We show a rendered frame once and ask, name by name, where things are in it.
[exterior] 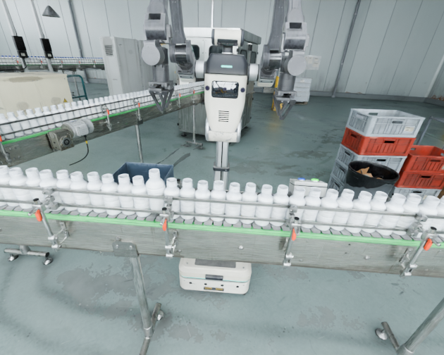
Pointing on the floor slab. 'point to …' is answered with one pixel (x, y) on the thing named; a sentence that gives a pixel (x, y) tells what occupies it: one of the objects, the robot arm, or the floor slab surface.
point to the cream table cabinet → (25, 92)
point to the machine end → (185, 120)
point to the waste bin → (371, 184)
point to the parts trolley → (443, 122)
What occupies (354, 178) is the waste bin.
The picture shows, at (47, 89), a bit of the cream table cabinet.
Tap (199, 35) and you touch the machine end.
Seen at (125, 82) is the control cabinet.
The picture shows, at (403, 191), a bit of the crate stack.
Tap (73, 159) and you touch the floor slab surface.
